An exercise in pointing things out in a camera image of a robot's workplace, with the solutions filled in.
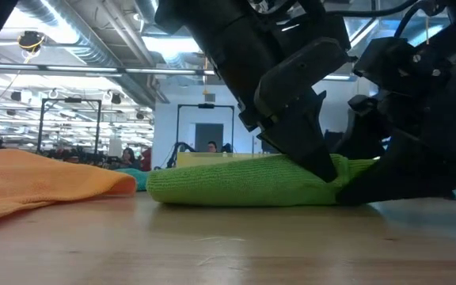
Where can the yellow translucent plastic bin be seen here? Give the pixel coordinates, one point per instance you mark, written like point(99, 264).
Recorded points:
point(212, 159)

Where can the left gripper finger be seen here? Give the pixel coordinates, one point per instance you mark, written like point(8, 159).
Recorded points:
point(303, 138)

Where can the green microfiber towel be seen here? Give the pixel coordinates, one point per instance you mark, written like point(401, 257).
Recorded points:
point(232, 182)

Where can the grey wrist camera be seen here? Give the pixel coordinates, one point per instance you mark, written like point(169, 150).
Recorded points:
point(394, 59)
point(299, 75)

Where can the black background robot arm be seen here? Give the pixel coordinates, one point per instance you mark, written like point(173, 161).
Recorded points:
point(176, 150)

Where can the teal microfiber towel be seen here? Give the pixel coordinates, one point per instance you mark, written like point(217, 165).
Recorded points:
point(139, 178)

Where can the black camera stand frame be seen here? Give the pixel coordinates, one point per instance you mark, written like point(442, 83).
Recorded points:
point(205, 105)
point(71, 99)

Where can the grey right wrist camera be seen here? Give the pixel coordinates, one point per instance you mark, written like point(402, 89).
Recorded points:
point(394, 59)

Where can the orange microfiber towel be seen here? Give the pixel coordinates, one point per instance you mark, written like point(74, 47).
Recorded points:
point(34, 178)

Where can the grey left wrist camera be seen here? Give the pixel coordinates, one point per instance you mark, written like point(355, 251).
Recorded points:
point(299, 75)

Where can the black round ceiling device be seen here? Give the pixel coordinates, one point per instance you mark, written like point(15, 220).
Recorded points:
point(31, 40)

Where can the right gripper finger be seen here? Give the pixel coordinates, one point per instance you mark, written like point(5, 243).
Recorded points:
point(366, 126)
point(402, 178)

